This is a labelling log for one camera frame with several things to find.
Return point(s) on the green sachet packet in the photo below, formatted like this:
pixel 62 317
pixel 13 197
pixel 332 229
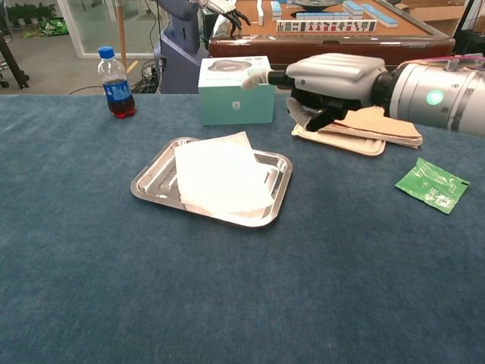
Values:
pixel 432 186

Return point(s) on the black stand leg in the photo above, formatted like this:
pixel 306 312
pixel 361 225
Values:
pixel 13 64

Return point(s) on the green potted plants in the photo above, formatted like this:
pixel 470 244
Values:
pixel 26 13

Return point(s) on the white framed glass partition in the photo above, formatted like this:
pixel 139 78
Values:
pixel 72 34

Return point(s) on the black tripod stand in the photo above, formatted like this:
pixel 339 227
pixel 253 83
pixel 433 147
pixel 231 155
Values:
pixel 464 15

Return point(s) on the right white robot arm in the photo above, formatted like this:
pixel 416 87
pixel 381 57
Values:
pixel 435 95

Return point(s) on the blue felt table cover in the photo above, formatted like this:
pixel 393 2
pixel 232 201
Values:
pixel 189 284

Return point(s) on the wooden pole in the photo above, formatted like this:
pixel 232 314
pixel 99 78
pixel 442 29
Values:
pixel 122 34

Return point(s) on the brown spiral notebook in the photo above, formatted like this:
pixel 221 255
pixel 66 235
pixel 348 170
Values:
pixel 398 132

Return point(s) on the green bag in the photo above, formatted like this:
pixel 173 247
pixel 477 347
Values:
pixel 53 27

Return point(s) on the cardboard box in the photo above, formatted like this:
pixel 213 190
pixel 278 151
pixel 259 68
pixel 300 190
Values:
pixel 435 13

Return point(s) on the blue background robot body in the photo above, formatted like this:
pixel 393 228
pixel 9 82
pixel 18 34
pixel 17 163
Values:
pixel 178 57

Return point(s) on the white paper sheet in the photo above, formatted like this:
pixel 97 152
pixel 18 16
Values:
pixel 219 174

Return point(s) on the silver metal tray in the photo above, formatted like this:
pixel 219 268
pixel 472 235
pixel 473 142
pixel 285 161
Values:
pixel 151 186

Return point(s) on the background robot black-fingered hand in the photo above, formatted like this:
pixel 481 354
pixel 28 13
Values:
pixel 231 13

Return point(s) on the cola bottle blue cap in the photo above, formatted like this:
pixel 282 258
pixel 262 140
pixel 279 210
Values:
pixel 117 91

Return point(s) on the teal white product box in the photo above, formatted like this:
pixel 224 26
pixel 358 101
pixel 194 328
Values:
pixel 227 106

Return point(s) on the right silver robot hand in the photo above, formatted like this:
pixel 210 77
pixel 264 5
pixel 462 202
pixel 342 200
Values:
pixel 333 74

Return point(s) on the dark mahjong dice dome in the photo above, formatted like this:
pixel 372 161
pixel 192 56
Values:
pixel 316 4

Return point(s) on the dark red mahjong table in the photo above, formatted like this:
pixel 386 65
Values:
pixel 265 47

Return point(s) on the face-up mahjong tile row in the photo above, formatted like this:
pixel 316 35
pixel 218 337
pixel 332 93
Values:
pixel 326 26

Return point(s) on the beige container lid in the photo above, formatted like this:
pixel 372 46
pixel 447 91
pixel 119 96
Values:
pixel 352 146

